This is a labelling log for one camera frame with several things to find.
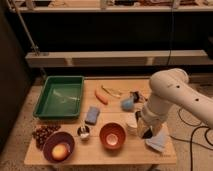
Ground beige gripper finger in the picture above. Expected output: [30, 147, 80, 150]
[135, 111, 149, 138]

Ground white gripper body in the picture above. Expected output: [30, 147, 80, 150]
[142, 110, 164, 134]

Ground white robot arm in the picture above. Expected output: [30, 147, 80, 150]
[137, 68, 213, 138]

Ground small metal cup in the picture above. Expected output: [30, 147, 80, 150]
[77, 126, 90, 140]

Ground light blue cloth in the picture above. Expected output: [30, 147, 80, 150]
[145, 130, 167, 152]

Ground orange bowl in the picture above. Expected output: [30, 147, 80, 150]
[99, 123, 126, 150]

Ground wooden table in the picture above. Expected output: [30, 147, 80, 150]
[23, 78, 178, 167]

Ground yellow-green peeler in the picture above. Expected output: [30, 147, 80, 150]
[101, 85, 122, 98]

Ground orange carrot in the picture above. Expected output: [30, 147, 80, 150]
[94, 90, 108, 105]

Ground blue sponge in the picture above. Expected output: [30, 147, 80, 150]
[85, 106, 100, 125]

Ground lower white shelf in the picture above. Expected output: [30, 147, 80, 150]
[26, 50, 213, 68]

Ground white shelf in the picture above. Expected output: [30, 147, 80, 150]
[6, 0, 213, 13]
[26, 50, 213, 68]

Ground purple bowl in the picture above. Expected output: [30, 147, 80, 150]
[43, 132, 75, 163]

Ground green plastic tray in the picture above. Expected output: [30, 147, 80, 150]
[33, 76, 84, 120]

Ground yellow round fruit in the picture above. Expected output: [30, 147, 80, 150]
[52, 144, 68, 161]

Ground bunch of dark grapes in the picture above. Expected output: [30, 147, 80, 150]
[32, 125, 61, 150]

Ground upper white shelf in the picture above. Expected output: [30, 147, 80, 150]
[6, 0, 213, 13]

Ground black handled knife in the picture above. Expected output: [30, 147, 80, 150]
[135, 92, 147, 103]

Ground black floor cables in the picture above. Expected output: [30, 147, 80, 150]
[170, 103, 213, 171]

